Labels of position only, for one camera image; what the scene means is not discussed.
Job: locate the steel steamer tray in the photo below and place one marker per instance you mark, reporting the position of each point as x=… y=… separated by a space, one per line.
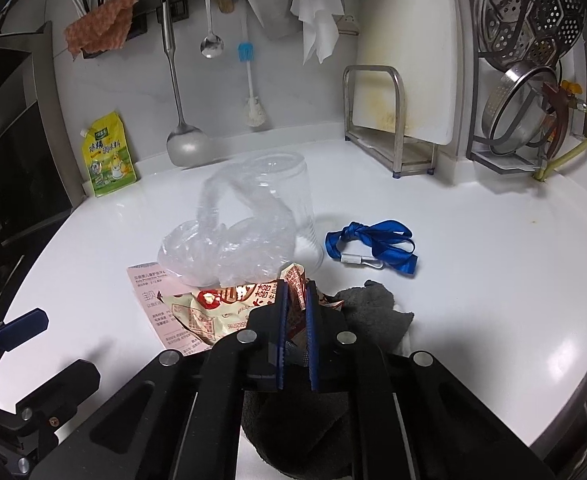
x=538 y=31

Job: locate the steel cutting board rack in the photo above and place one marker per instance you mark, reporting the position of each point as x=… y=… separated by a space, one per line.
x=402 y=155

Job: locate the clear glass cup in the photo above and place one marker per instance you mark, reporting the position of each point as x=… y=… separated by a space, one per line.
x=301 y=209

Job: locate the white cutting board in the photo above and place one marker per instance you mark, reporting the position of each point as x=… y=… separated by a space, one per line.
x=419 y=38

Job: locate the blue white bottle brush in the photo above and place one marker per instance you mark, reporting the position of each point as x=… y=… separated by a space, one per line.
x=255 y=115

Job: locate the red white snack wrapper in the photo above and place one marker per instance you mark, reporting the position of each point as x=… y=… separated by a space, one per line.
x=211 y=314

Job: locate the pink paper leaflet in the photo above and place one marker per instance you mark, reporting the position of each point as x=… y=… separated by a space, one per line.
x=150 y=280

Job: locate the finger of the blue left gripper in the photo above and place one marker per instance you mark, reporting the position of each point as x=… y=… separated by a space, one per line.
x=22 y=329

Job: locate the yellow green seasoning pouch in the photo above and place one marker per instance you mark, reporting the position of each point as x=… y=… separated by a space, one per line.
x=106 y=155

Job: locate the small steel ladle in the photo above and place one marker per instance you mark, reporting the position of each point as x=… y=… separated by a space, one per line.
x=212 y=45

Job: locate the orange checkered rag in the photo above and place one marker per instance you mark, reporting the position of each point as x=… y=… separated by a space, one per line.
x=101 y=30

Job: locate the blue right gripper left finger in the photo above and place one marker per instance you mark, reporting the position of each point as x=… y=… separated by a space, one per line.
x=282 y=304

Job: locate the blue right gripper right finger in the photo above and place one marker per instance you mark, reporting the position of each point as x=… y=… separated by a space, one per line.
x=312 y=340

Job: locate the black dish rack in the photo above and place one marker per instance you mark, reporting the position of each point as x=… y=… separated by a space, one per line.
x=545 y=145

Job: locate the white hanging cloth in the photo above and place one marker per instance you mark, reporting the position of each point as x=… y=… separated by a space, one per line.
x=320 y=31

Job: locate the clear plastic bag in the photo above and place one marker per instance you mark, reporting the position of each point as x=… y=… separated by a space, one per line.
x=244 y=231

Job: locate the dark grey cloth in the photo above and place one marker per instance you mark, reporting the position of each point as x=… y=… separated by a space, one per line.
x=370 y=312

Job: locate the steel spatula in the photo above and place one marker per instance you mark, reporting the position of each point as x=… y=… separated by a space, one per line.
x=187 y=146

